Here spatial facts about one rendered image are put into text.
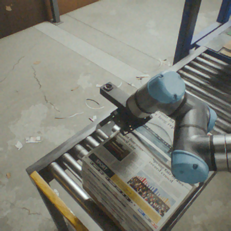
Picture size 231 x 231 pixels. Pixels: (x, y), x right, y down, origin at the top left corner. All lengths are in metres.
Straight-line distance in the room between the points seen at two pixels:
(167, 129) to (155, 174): 0.17
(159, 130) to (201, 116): 0.25
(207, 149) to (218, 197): 1.47
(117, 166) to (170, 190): 0.16
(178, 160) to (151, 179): 0.22
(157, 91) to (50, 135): 1.74
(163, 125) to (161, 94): 0.29
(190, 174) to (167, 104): 0.16
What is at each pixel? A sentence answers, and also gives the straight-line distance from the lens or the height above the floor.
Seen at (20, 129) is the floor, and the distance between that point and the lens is 2.33.
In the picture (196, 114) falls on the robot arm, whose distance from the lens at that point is 0.58.
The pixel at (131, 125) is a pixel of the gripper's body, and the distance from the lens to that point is 0.72.
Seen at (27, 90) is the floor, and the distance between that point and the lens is 2.71.
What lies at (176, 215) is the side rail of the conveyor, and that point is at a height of 0.80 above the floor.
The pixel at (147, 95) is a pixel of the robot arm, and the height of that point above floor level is 1.28.
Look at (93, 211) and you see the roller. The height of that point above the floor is 0.80.
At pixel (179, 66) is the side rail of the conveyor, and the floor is 0.80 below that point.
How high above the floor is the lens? 1.66
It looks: 47 degrees down
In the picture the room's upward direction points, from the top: straight up
